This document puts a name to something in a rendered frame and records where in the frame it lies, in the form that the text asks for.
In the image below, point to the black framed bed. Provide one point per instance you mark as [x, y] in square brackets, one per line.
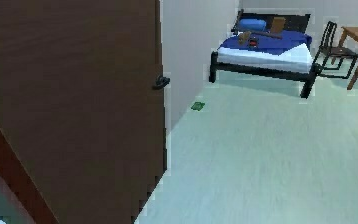
[267, 55]

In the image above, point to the small black red object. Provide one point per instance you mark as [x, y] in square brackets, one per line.
[252, 43]

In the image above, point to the reddish brown door frame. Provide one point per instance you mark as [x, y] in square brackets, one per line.
[10, 173]

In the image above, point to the brown baseball bat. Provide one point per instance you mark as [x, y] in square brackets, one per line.
[260, 33]

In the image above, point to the brown birch birdhouse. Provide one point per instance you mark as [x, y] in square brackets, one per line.
[277, 24]

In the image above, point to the blue pillow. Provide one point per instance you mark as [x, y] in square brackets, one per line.
[252, 24]

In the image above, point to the black chair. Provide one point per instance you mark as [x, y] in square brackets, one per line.
[335, 50]

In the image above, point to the small green flat object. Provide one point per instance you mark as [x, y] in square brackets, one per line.
[197, 106]

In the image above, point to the dark brown room door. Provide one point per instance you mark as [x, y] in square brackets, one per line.
[77, 100]

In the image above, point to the small brown box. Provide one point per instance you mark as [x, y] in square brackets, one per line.
[243, 37]

